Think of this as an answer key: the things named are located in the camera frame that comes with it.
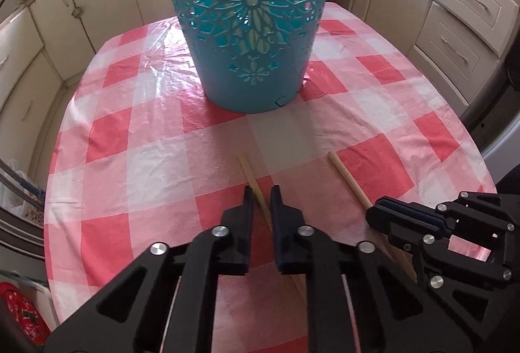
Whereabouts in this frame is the wooden chopstick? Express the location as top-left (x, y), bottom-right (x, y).
top-left (327, 151), bottom-right (418, 284)
top-left (238, 152), bottom-right (307, 299)

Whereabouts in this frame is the metal tube frame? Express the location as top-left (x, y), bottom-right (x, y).
top-left (0, 157), bottom-right (46, 209)

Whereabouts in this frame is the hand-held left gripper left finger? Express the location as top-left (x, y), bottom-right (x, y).
top-left (43, 186), bottom-right (254, 353)

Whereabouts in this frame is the pink checkered tablecloth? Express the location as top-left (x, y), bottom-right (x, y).
top-left (43, 2), bottom-right (499, 353)

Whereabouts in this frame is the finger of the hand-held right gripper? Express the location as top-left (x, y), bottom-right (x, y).
top-left (365, 206), bottom-right (513, 291)
top-left (375, 192), bottom-right (520, 239)

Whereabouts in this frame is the white plastic bag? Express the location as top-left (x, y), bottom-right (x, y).
top-left (0, 159), bottom-right (42, 216)

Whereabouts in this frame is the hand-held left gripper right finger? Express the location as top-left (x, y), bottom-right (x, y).
top-left (270, 185), bottom-right (475, 353)

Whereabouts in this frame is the blue cut-out plastic basket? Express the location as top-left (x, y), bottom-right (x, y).
top-left (153, 0), bottom-right (344, 115)

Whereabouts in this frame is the cream kitchen drawer cabinet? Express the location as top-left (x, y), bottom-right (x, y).
top-left (357, 0), bottom-right (515, 107)

